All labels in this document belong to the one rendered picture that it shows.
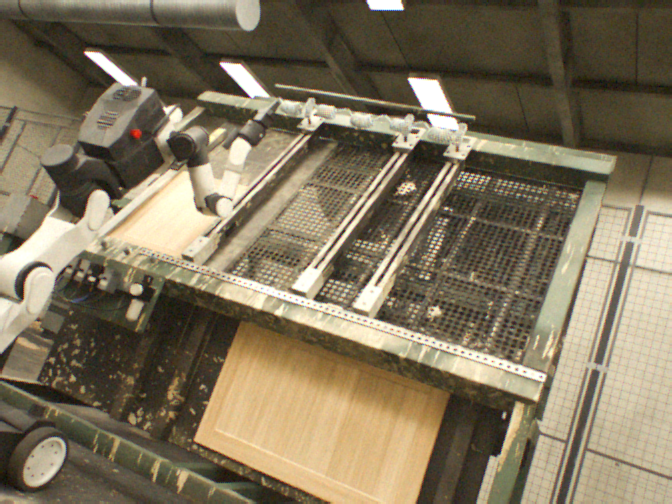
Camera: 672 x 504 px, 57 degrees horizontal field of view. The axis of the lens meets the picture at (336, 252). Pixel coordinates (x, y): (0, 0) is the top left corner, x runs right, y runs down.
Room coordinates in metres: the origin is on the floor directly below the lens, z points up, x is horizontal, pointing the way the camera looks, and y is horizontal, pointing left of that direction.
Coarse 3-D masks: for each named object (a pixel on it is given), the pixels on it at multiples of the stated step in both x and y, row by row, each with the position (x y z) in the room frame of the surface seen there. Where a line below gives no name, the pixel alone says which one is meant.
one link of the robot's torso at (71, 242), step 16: (96, 192) 2.17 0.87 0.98; (64, 208) 2.26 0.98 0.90; (96, 208) 2.18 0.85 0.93; (48, 224) 2.19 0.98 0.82; (64, 224) 2.17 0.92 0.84; (80, 224) 2.16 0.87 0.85; (96, 224) 2.21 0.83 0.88; (32, 240) 2.15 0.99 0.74; (48, 240) 2.14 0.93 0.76; (64, 240) 2.16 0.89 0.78; (80, 240) 2.20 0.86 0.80; (16, 256) 2.10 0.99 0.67; (32, 256) 2.10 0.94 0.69; (48, 256) 2.13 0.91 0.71; (64, 256) 2.19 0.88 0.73; (0, 272) 2.08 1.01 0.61; (16, 272) 2.06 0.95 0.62; (0, 288) 2.11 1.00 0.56; (16, 288) 2.06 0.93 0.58
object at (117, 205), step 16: (320, 176) 3.04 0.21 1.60; (336, 176) 2.98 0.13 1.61; (352, 176) 2.93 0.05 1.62; (112, 208) 3.02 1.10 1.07; (464, 208) 2.74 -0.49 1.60; (496, 208) 2.65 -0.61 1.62; (512, 208) 2.61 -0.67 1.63; (336, 272) 2.52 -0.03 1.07; (352, 272) 2.48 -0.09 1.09; (448, 304) 2.33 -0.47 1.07; (464, 304) 2.29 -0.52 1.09; (528, 304) 2.32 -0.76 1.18; (480, 320) 2.30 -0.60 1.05
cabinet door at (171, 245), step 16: (160, 192) 2.91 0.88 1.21; (176, 192) 2.90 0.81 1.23; (192, 192) 2.89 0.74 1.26; (240, 192) 2.83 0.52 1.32; (144, 208) 2.85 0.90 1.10; (160, 208) 2.84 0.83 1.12; (176, 208) 2.82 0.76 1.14; (192, 208) 2.80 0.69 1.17; (128, 224) 2.78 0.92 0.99; (144, 224) 2.77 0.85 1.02; (160, 224) 2.76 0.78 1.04; (176, 224) 2.74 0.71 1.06; (192, 224) 2.73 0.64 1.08; (208, 224) 2.71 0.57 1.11; (128, 240) 2.71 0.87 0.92; (144, 240) 2.70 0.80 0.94; (160, 240) 2.68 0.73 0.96; (176, 240) 2.67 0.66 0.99; (192, 240) 2.65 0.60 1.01; (176, 256) 2.60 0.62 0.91
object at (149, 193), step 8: (216, 136) 3.15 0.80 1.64; (224, 136) 3.19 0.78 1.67; (216, 144) 3.16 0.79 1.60; (208, 152) 3.12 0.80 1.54; (184, 168) 3.01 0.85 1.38; (168, 176) 2.96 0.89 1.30; (176, 176) 2.98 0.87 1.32; (152, 184) 2.93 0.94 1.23; (160, 184) 2.92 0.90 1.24; (144, 192) 2.89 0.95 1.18; (152, 192) 2.89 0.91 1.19; (136, 200) 2.86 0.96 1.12; (144, 200) 2.86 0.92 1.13; (128, 208) 2.83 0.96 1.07; (136, 208) 2.83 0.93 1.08; (120, 216) 2.79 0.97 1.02; (128, 216) 2.81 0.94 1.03; (112, 224) 2.76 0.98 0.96; (120, 224) 2.78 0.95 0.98; (104, 232) 2.73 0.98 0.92
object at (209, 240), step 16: (304, 112) 2.92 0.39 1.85; (304, 128) 2.97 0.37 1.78; (304, 144) 2.96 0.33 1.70; (288, 160) 2.88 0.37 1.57; (272, 176) 2.80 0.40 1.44; (256, 192) 2.73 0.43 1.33; (240, 208) 2.67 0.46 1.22; (224, 224) 2.61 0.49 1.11; (208, 240) 2.55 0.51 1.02; (192, 256) 2.50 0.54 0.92; (208, 256) 2.59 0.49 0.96
